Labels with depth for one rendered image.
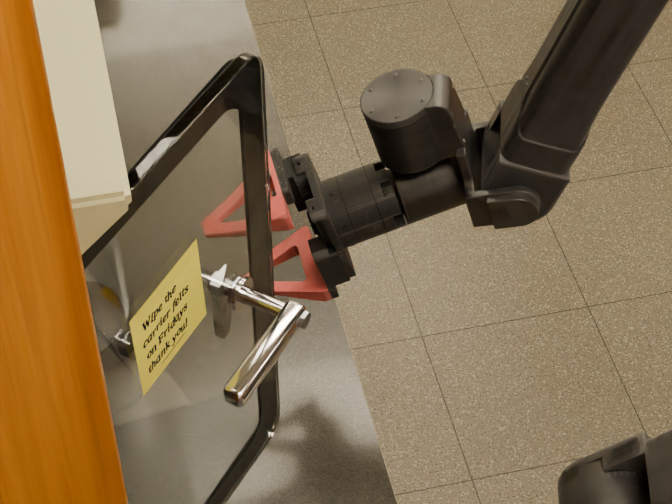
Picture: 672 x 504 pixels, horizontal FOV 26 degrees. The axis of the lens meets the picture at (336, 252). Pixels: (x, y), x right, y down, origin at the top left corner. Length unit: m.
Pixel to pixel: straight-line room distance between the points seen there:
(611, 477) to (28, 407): 0.28
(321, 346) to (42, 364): 0.74
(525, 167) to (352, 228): 0.15
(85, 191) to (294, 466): 0.62
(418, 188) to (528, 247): 1.57
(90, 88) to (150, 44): 0.93
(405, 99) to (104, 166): 0.47
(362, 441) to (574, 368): 1.30
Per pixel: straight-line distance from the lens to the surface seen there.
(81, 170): 0.66
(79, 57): 0.72
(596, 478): 0.72
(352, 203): 1.14
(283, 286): 1.21
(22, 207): 0.54
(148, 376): 0.94
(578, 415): 2.47
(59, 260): 0.56
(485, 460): 2.40
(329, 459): 1.25
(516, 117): 1.09
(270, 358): 0.97
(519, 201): 1.12
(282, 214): 1.10
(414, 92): 1.10
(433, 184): 1.14
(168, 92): 1.57
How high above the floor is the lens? 1.96
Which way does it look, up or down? 47 degrees down
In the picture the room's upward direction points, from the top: straight up
